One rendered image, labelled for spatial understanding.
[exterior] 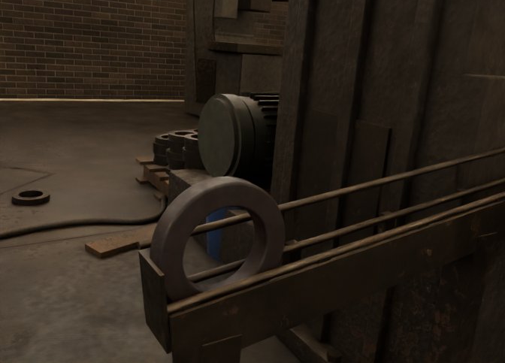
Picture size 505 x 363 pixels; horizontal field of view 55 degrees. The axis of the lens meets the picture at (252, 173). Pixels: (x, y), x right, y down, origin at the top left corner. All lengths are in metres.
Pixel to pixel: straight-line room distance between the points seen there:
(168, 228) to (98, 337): 1.07
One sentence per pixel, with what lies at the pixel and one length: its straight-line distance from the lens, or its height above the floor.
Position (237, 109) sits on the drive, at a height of 0.63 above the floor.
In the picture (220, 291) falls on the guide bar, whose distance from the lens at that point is 0.63.
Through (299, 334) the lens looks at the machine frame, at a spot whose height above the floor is 0.07.
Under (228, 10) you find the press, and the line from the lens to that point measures 5.15.
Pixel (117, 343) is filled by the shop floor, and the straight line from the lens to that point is 1.59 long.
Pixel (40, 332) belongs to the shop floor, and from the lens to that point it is 1.69.
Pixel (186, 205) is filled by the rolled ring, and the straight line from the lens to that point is 0.58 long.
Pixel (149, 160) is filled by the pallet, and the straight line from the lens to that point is 3.10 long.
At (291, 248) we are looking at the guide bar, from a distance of 0.75.
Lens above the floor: 0.90
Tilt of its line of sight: 15 degrees down
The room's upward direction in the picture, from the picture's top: 5 degrees clockwise
